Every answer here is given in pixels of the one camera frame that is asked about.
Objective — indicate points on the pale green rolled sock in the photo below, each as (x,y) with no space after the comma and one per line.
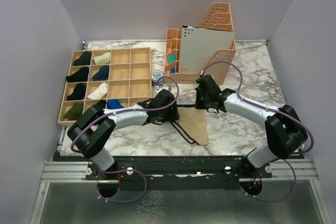
(102,59)

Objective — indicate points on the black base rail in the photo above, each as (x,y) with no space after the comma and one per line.
(176,173)

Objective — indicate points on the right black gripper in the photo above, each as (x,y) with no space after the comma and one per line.
(198,104)

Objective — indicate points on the white rolled sock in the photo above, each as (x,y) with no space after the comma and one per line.
(99,92)

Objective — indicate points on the peach file organizer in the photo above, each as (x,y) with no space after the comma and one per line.
(218,17)

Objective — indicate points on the beige underwear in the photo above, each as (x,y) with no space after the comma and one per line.
(191,125)

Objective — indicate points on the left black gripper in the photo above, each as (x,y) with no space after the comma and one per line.
(173,115)

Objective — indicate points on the blue patterned round tin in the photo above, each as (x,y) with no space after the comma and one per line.
(157,78)

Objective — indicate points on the black rolled sock top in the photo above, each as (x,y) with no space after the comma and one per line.
(84,59)

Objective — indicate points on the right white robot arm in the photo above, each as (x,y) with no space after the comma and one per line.
(284,131)

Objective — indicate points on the aluminium extrusion rail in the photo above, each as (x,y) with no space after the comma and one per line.
(64,172)

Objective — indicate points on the black rolled sock bottom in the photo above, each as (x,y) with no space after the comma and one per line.
(100,103)

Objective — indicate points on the blue boxer underwear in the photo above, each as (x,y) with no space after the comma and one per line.
(114,104)

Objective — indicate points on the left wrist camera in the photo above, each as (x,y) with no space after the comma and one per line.
(162,86)

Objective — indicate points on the navy rolled sock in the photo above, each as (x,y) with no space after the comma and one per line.
(102,74)

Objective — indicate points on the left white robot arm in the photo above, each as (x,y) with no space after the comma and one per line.
(91,131)

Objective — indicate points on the black rolled sock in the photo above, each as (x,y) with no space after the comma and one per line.
(84,59)
(79,76)
(78,93)
(100,103)

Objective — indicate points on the grey white folder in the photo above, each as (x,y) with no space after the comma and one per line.
(199,44)

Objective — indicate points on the dark green rolled sock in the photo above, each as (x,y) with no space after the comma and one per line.
(74,112)

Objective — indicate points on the wooden compartment tray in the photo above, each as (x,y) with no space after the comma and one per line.
(129,78)

